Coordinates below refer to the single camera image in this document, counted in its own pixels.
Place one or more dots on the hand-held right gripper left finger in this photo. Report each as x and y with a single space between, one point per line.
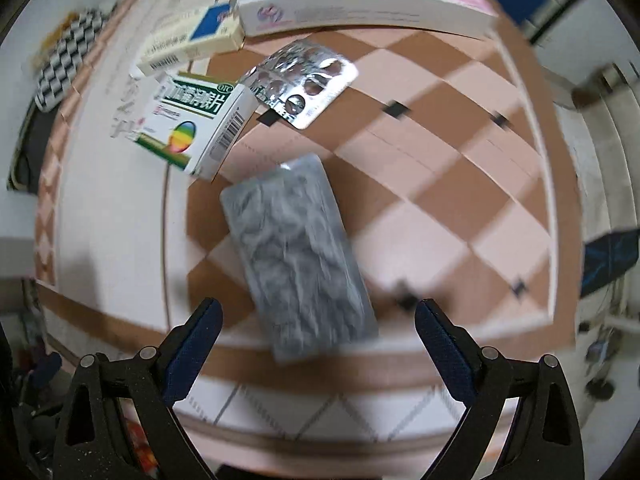
192 347

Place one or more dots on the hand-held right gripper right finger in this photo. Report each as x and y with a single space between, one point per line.
445 347

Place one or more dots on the grey foil blister pack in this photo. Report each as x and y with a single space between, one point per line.
299 260

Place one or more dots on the blue black bag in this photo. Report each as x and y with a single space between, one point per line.
607 262

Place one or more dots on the white green medicine box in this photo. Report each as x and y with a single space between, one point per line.
187 122

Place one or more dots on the silver pill blister pack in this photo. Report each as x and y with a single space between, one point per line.
299 82

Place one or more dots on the cream blue medicine box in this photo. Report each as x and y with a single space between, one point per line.
190 40

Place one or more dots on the black white checkered cloth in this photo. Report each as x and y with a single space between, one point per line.
65 60

